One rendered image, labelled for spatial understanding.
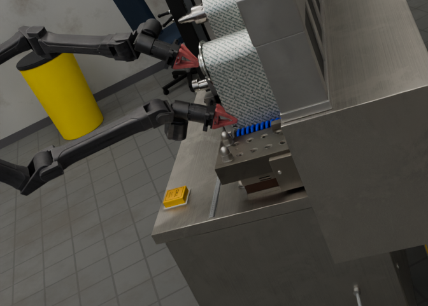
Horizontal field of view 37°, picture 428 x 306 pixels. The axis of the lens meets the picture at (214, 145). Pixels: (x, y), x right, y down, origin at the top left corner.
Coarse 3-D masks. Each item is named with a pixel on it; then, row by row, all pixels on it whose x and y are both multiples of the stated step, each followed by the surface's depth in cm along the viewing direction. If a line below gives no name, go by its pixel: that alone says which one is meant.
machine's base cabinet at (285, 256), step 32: (256, 224) 185; (288, 224) 184; (192, 256) 195; (224, 256) 193; (256, 256) 192; (288, 256) 190; (320, 256) 189; (384, 256) 186; (192, 288) 202; (224, 288) 200; (256, 288) 199; (288, 288) 197; (320, 288) 195; (352, 288) 194; (384, 288) 192
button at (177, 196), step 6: (186, 186) 205; (168, 192) 206; (174, 192) 204; (180, 192) 202; (186, 192) 204; (168, 198) 202; (174, 198) 201; (180, 198) 200; (186, 198) 202; (168, 204) 201; (174, 204) 201
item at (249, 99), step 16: (240, 80) 190; (256, 80) 190; (224, 96) 194; (240, 96) 193; (256, 96) 193; (272, 96) 192; (240, 112) 196; (256, 112) 195; (272, 112) 195; (240, 128) 199
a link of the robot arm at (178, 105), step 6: (174, 102) 196; (180, 102) 197; (186, 102) 197; (174, 108) 196; (180, 108) 196; (186, 108) 196; (180, 114) 196; (186, 114) 196; (174, 120) 199; (180, 120) 200
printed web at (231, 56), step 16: (208, 0) 205; (224, 0) 204; (208, 16) 206; (224, 16) 205; (240, 16) 205; (224, 32) 209; (240, 32) 188; (208, 48) 190; (224, 48) 188; (240, 48) 186; (208, 64) 189; (224, 64) 188; (240, 64) 188; (256, 64) 187; (224, 80) 191
